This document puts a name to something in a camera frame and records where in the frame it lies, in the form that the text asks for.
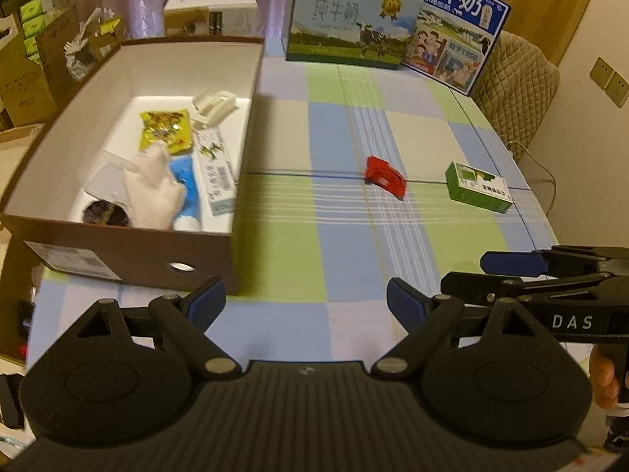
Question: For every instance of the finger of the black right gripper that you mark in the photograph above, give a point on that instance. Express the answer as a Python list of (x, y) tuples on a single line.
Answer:
[(557, 261), (482, 289)]

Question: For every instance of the blue milk carton box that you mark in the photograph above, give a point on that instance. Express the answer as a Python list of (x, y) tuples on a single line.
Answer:
[(453, 39)]

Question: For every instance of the white ointment box with parrot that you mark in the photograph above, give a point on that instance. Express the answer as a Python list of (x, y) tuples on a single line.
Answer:
[(218, 182)]

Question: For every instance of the green cow milk carton box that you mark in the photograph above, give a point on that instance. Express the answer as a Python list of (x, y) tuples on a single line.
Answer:
[(372, 33)]

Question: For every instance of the white hair claw clip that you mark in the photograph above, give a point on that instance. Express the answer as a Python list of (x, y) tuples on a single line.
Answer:
[(210, 109)]

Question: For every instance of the green white spray medicine box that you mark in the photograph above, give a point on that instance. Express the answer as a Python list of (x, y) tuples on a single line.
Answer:
[(467, 184)]

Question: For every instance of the person's right hand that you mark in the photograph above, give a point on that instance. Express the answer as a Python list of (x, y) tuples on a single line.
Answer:
[(605, 386)]

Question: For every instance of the white appliance box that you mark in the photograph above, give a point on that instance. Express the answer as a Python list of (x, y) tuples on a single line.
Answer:
[(210, 18)]

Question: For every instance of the red snack packet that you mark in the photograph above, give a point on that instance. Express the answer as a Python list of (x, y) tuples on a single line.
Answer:
[(382, 174)]

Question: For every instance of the yellow snack packet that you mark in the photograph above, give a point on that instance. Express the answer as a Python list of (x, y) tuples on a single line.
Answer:
[(170, 128)]

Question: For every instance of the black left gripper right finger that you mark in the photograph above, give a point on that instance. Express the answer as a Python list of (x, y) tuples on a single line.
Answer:
[(493, 376)]

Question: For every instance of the beige quilted chair cover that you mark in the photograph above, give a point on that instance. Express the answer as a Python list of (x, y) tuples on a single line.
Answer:
[(515, 89)]

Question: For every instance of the clear plastic case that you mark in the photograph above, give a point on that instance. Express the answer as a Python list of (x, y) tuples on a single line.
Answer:
[(108, 180)]

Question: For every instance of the white sock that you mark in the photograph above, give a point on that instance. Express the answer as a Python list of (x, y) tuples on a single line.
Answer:
[(155, 197)]

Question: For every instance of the wall sockets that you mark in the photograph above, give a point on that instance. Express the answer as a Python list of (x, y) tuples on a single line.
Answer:
[(610, 81)]

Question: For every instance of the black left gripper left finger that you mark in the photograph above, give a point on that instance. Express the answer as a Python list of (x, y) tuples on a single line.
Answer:
[(120, 375)]

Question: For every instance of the brown cardboard shoe box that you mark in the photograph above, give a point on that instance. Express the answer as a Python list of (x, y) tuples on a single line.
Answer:
[(43, 204)]

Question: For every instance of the dark purple scrunchie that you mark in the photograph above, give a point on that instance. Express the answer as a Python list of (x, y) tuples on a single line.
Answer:
[(104, 213)]

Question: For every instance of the green tissue packs stack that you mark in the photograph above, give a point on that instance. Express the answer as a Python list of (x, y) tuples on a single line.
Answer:
[(35, 17)]

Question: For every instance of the checked bed sheet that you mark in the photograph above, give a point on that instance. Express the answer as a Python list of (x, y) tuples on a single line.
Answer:
[(321, 244)]

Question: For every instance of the blue cream tube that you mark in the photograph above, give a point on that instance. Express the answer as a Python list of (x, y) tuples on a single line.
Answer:
[(188, 218)]

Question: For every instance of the brown cardboard carton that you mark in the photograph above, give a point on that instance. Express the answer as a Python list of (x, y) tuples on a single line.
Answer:
[(31, 92)]

